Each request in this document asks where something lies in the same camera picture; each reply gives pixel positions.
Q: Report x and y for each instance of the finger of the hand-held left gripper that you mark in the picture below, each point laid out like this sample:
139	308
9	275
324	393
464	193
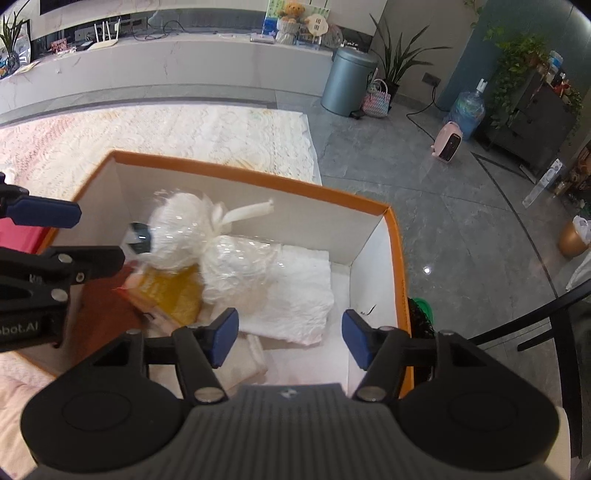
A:
46	213
83	261

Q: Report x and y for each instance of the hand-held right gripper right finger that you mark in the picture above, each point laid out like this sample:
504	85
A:
356	340

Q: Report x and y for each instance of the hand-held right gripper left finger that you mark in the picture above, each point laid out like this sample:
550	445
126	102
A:
225	338

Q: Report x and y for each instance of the clear packet with yellow contents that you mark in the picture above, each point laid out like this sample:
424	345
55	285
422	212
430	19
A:
171	295

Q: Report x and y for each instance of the white cloth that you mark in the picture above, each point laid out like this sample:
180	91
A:
295	300

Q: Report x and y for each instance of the white plush toy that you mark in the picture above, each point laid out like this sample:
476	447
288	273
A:
184	230

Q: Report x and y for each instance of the orange cardboard box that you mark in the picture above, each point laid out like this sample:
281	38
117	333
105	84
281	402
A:
300	212

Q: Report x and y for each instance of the small dark shiny object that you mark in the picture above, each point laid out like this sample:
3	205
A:
138	236

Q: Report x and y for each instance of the cream printed blanket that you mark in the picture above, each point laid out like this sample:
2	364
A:
18	397

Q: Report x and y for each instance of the lace patterned tablecloth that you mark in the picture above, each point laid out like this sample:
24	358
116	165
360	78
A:
161	134

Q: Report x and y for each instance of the green plant in glass vase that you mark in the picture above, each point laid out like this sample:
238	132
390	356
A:
13	41

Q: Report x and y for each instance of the black metal chair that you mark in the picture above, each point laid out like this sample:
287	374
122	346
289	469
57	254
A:
531	318

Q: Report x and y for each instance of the white wifi router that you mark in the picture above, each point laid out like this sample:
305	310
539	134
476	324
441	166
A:
105	42

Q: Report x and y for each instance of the white marble tv console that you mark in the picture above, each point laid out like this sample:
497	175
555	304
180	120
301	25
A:
184	69

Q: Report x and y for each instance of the pink space heater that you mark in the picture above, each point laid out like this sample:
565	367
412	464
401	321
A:
449	143

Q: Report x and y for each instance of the pastel woven basket bag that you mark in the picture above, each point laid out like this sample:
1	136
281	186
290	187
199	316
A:
376	101

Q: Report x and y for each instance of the tall white carton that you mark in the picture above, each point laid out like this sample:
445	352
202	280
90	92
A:
545	182

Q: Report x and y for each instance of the blue water jug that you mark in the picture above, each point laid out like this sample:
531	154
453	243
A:
467	113

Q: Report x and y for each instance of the white plastic bag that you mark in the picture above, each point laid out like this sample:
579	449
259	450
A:
584	228

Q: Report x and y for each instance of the grey pedal trash can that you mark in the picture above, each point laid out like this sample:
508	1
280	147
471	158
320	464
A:
346	83

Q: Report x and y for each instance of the flat white device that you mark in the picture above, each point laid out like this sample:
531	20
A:
263	39

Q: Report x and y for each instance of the dark drawer cabinet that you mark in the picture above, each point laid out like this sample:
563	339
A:
535	124

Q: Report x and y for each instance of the potted snake plant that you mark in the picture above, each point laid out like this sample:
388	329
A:
401	60

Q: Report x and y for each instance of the teddy bear bouquet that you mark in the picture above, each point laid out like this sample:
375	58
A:
291	21

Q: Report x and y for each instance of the trailing pothos plant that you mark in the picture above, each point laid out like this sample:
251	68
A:
512	69

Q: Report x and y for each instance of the round white paper sign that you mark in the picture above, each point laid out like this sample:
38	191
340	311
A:
316	24

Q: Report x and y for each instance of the hanging vine plant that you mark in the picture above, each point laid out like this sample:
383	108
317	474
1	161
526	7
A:
472	9

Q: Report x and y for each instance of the pink photo frame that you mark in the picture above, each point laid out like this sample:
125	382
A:
60	46

